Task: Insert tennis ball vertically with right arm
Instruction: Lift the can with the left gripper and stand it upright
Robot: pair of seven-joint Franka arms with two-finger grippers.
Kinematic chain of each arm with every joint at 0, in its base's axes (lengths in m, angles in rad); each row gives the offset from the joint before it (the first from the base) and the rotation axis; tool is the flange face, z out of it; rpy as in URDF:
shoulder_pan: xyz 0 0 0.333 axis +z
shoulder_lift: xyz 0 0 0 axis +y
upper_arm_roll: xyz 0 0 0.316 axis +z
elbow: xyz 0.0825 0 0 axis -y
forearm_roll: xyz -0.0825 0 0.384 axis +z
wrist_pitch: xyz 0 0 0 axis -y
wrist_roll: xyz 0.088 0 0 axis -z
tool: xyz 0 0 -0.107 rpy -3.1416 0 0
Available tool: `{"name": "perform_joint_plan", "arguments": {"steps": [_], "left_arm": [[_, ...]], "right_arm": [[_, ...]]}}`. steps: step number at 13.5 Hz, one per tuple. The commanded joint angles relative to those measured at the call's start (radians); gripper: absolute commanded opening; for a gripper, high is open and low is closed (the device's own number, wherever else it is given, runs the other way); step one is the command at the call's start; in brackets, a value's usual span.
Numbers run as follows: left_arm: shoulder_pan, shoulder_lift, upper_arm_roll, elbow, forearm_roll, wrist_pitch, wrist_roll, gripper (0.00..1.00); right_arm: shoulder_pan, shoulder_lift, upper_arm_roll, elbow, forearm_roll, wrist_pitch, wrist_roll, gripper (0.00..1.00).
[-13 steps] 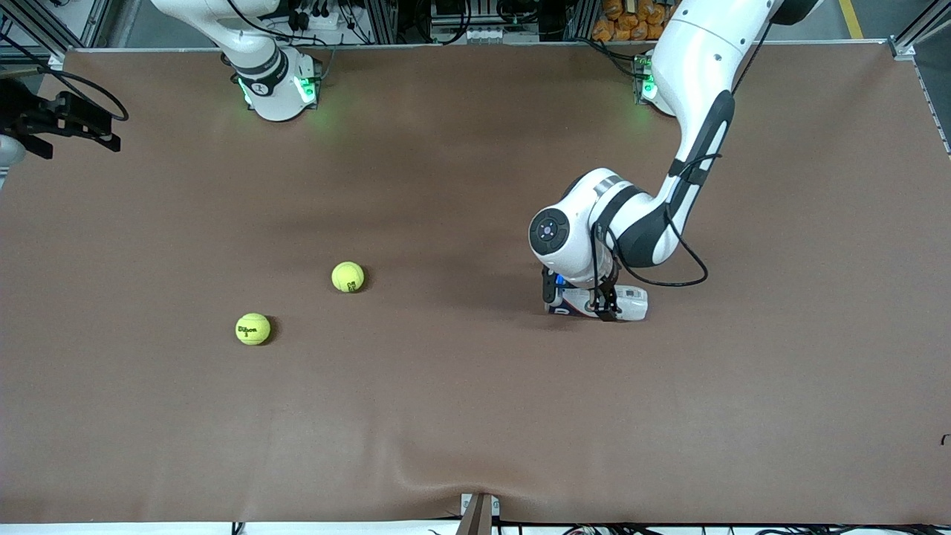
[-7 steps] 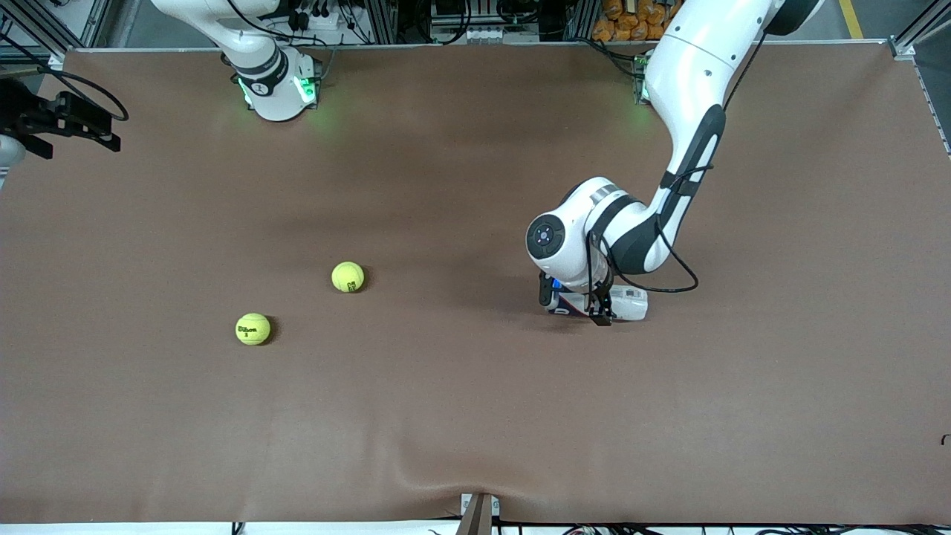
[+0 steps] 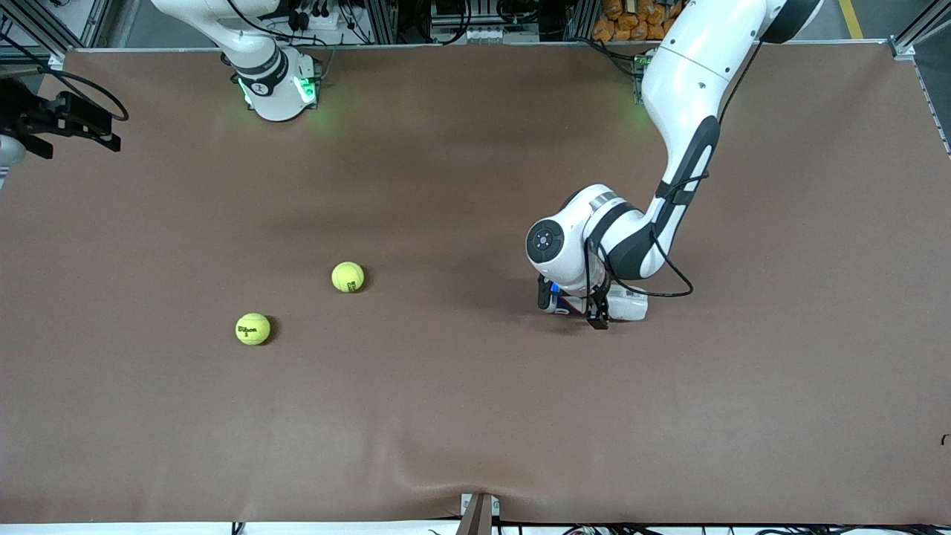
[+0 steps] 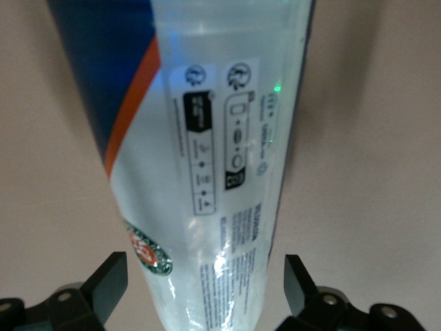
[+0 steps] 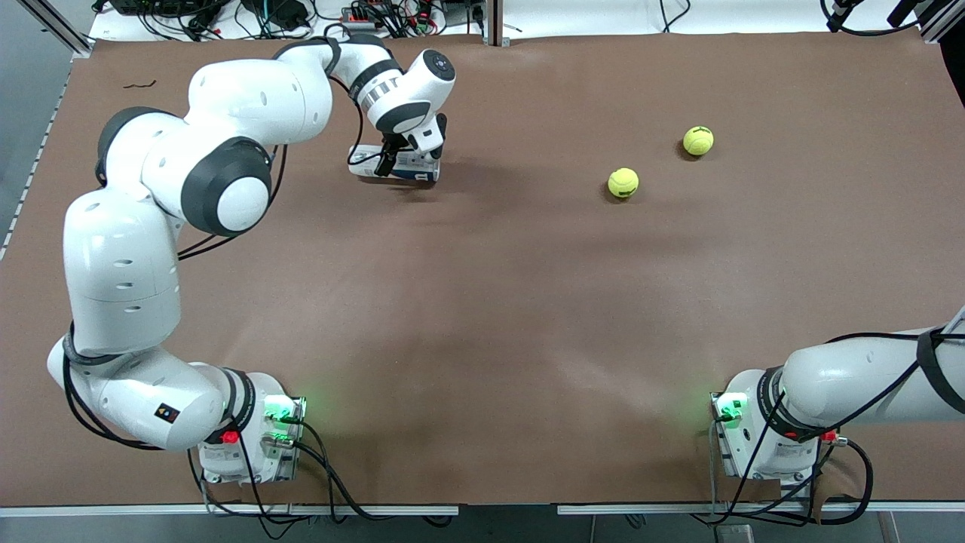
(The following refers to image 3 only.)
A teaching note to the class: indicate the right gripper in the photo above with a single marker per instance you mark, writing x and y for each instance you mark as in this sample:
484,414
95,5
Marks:
22,113

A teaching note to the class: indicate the clear tennis ball can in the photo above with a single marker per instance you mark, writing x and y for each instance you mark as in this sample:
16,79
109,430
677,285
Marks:
631,306

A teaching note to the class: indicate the yellow tennis ball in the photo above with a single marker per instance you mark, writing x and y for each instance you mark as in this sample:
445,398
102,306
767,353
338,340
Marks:
348,276
252,328

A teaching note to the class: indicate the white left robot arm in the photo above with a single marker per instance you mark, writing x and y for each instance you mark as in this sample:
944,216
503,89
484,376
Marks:
683,82

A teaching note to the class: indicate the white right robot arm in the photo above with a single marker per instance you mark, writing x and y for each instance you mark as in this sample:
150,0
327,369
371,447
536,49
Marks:
275,96

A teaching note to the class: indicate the brown table mat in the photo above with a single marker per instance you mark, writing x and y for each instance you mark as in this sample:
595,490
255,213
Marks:
475,416

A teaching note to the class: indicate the socket strip with black plugs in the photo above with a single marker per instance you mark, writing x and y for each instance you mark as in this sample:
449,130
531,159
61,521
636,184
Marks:
319,18

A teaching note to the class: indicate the orange netted bag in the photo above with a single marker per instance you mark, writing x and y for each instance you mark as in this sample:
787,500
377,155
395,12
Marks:
631,21

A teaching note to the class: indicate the white power strip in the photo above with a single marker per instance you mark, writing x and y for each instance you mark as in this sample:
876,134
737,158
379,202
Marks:
483,34

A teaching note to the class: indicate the aluminium frame rail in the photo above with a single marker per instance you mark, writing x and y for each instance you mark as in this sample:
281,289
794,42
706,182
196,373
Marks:
917,26
44,26

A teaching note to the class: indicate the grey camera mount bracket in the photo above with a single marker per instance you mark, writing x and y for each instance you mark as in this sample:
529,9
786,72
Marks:
475,514

